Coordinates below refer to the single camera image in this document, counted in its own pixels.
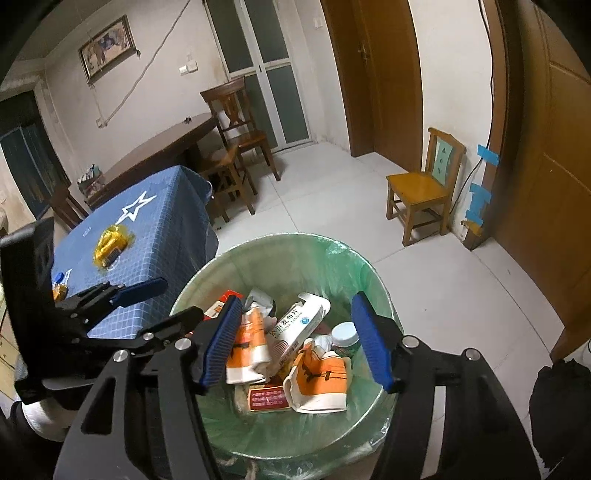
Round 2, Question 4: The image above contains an orange white crumpled packet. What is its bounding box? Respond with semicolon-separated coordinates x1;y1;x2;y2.
283;339;351;415
225;307;271;385

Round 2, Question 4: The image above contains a white lid green jar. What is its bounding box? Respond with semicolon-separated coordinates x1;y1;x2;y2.
331;322;361;357

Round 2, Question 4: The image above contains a dark wooden dining chair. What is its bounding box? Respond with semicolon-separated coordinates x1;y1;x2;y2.
48;182;89;232
198;143;258;223
200;76;281;182

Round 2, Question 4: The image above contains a frosted glass door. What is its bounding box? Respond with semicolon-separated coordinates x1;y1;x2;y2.
205;0;315;151

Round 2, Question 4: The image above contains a light wooden door panel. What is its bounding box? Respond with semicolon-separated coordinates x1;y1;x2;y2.
485;0;591;363

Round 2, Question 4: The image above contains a black wall cable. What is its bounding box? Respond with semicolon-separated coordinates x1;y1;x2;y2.
479;0;496;95

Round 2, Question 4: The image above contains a black bag with red band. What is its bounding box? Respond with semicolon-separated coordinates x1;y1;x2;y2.
78;164;105;195

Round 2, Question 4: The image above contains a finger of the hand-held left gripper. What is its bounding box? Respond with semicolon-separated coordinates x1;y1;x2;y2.
81;307;205;359
55;277;170;322

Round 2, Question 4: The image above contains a brown cardboard piece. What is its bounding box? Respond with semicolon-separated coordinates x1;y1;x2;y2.
461;220;486;251

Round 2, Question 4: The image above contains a trash bin with green bag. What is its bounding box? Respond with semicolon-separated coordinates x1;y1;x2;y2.
168;233;400;480

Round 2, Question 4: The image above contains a brown wooden door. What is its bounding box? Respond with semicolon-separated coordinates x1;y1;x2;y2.
321;0;423;174

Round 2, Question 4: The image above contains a blue star checked tablecloth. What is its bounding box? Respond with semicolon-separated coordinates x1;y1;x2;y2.
46;165;220;340

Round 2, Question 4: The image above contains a small wooden chair teal back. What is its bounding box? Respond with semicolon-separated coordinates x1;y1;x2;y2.
385;127;467;247

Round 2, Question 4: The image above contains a framed wall picture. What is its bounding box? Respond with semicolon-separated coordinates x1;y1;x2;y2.
78;14;138;85

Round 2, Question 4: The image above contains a white paper box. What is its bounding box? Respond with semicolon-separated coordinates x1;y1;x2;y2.
270;292;332;370

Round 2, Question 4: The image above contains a blue tape strip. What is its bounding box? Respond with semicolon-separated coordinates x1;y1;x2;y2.
477;144;502;168
465;183;493;228

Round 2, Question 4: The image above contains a person's left hand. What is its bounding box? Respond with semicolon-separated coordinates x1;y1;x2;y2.
21;390;80;440

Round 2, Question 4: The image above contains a grey wall cable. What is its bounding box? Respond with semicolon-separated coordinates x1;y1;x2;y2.
95;0;191;128

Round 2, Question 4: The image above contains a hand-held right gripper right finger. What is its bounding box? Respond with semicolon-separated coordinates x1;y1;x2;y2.
351;292;541;480

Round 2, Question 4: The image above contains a yellow plastic wrapper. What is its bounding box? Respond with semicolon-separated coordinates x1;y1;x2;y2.
93;225;136;269

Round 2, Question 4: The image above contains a dark window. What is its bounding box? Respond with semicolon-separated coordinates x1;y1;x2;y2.
0;92;70;219

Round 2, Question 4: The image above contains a round dark wooden table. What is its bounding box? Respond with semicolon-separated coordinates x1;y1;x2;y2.
85;113;218;208

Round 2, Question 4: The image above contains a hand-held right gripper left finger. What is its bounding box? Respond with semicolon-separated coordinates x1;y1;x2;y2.
58;295;244;480

